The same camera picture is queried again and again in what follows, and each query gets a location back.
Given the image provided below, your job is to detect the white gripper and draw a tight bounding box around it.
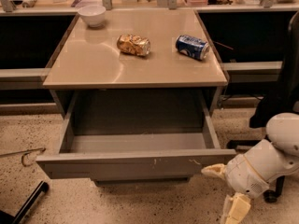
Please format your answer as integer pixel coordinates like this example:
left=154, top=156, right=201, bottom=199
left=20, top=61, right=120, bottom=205
left=201, top=139, right=299, bottom=224

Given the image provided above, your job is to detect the blue soda can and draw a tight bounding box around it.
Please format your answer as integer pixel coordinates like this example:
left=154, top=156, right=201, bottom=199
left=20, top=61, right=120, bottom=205
left=176, top=35, right=209, bottom=61

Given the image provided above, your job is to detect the black chair leg left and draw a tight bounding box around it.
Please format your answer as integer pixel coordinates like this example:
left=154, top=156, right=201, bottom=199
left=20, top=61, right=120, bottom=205
left=0, top=181, right=49, bottom=224

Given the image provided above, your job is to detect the grey top drawer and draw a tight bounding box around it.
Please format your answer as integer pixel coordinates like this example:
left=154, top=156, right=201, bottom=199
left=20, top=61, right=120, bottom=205
left=36, top=89, right=235, bottom=183

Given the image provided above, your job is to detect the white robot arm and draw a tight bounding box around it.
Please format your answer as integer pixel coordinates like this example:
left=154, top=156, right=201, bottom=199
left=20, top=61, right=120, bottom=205
left=202, top=113, right=299, bottom=224

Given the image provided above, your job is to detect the grey cabinet with beige top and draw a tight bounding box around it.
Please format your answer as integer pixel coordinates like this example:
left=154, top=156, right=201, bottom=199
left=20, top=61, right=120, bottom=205
left=42, top=8, right=230, bottom=117

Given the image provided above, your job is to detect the black office chair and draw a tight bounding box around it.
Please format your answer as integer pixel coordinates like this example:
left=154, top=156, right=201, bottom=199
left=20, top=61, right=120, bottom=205
left=226, top=11, right=299, bottom=203

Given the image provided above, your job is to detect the white bowl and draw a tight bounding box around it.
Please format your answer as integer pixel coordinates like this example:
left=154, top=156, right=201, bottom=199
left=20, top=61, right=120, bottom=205
left=78, top=5, right=106, bottom=27

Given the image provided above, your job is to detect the metal hook rod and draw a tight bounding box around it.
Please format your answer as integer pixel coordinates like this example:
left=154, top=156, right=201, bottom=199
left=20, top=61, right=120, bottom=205
left=0, top=147, right=46, bottom=167

